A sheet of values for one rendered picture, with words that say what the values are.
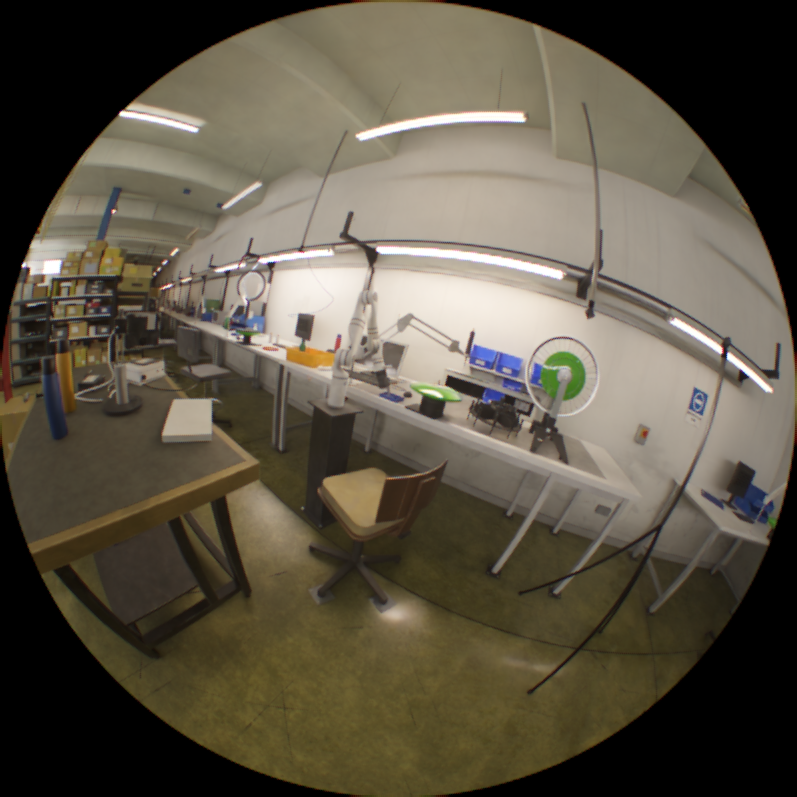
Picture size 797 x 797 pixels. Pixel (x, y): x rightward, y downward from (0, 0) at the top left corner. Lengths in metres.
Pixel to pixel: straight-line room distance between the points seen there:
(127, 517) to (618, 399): 2.71
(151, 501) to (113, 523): 0.10
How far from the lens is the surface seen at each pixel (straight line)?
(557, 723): 1.73
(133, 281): 5.68
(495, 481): 2.50
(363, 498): 1.13
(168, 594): 1.28
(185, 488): 0.58
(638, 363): 2.50
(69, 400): 1.09
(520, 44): 3.10
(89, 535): 0.58
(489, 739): 1.51
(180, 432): 0.74
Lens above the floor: 1.33
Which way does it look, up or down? 15 degrees down
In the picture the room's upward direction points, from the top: 13 degrees clockwise
